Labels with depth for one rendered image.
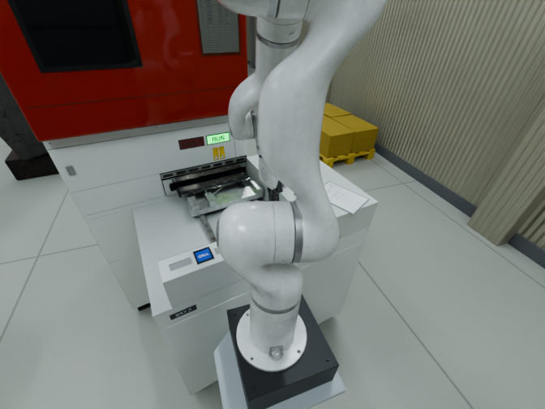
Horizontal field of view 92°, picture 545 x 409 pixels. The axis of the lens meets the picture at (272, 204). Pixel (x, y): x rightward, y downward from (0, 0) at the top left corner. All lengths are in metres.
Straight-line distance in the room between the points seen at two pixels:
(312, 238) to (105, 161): 1.04
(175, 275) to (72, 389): 1.20
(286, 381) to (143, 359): 1.26
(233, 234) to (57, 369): 1.73
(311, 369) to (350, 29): 0.70
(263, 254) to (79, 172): 1.02
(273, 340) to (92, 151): 1.01
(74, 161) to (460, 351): 2.26
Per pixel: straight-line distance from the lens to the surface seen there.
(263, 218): 0.45
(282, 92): 0.38
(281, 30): 0.58
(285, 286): 0.56
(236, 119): 0.71
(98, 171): 1.34
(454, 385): 2.01
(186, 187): 1.37
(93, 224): 1.49
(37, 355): 2.19
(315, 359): 0.78
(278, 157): 0.40
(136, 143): 1.29
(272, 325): 0.64
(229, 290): 1.03
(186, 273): 0.88
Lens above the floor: 1.63
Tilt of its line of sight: 37 degrees down
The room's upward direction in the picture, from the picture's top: 2 degrees clockwise
